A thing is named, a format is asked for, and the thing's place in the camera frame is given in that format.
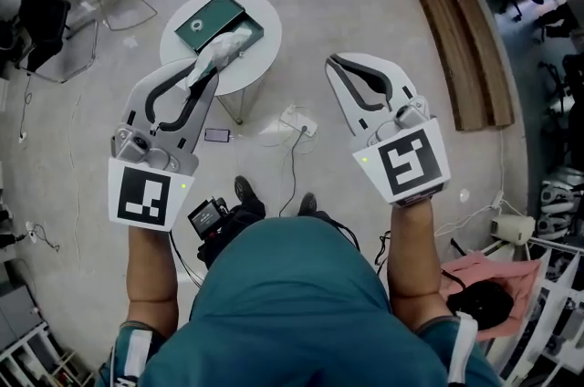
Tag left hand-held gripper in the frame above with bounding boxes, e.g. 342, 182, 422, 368
108, 59, 220, 234

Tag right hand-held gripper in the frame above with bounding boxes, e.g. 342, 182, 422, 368
324, 52, 452, 208

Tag white item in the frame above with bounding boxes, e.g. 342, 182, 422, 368
184, 28, 255, 90

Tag dark green box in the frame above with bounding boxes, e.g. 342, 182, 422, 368
175, 0, 266, 58

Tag person's right forearm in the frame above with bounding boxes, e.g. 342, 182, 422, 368
386, 197, 444, 328

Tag person's left forearm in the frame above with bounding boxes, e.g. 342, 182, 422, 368
126, 224, 180, 337

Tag black smartphone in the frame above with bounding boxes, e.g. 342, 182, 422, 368
203, 127, 233, 145

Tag white power strip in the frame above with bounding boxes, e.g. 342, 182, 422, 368
278, 103, 319, 139

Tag round white side table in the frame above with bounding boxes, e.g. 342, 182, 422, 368
159, 0, 282, 125

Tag brown wooden planks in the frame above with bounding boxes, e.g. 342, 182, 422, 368
400, 0, 516, 132

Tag person's black left shoe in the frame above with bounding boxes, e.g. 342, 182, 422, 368
234, 175, 266, 215

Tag person's black shoe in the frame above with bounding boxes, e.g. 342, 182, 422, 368
234, 175, 266, 215
297, 192, 319, 218

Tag black waist-mounted screen device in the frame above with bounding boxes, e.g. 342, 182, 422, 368
187, 196, 230, 241

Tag person's black right shoe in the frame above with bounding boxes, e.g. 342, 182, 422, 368
297, 192, 319, 218

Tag black office chair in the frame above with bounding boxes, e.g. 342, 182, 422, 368
16, 0, 100, 84

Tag small white appliance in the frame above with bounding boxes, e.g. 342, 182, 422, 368
490, 214, 537, 244

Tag person's teal shirt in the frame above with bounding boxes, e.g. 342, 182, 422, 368
94, 215, 504, 387

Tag black bag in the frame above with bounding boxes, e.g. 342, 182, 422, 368
445, 280, 516, 331

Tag pink cloth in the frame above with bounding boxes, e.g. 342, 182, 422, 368
439, 251, 543, 339

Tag white metal rack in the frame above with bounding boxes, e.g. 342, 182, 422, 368
482, 235, 584, 387

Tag white shelf unit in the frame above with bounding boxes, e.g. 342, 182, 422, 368
0, 319, 93, 387

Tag black power cable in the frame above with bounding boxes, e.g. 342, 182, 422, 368
278, 125, 312, 218

